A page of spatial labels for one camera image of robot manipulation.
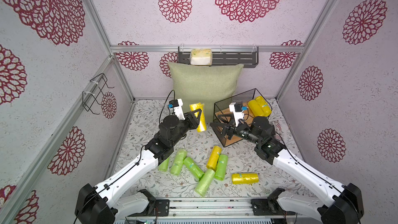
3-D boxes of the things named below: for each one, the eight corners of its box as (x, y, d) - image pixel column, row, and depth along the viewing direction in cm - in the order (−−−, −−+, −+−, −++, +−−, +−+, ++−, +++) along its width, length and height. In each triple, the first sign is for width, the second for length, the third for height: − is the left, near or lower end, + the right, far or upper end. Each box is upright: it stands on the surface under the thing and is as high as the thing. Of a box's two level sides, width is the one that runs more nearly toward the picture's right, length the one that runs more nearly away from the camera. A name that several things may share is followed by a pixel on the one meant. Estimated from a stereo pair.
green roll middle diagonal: (182, 164, 90) (181, 160, 86) (188, 158, 92) (187, 155, 88) (198, 181, 84) (198, 178, 80) (204, 175, 86) (204, 172, 82)
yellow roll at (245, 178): (231, 184, 83) (233, 181, 79) (230, 176, 86) (232, 173, 82) (257, 184, 83) (260, 181, 79) (255, 176, 86) (258, 173, 82)
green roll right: (213, 178, 85) (213, 175, 82) (218, 155, 93) (219, 152, 90) (223, 181, 84) (224, 179, 81) (228, 158, 92) (229, 155, 89)
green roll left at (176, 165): (170, 174, 86) (169, 171, 83) (178, 150, 95) (177, 147, 92) (179, 176, 85) (179, 174, 82) (186, 152, 94) (186, 149, 91)
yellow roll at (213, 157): (205, 167, 89) (205, 164, 86) (212, 147, 97) (212, 144, 94) (214, 170, 87) (215, 168, 84) (221, 150, 95) (222, 147, 92)
